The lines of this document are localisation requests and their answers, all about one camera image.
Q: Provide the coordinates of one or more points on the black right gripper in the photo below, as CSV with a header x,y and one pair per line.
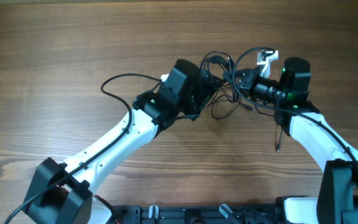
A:
x,y
248,74

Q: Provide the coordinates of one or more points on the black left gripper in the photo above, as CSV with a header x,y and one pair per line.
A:
x,y
206,91

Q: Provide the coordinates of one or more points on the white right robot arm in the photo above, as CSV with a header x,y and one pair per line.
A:
x,y
337,201

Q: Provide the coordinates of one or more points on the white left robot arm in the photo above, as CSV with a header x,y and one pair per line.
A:
x,y
66,192

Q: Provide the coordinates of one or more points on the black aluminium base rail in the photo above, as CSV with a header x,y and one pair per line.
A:
x,y
247,214

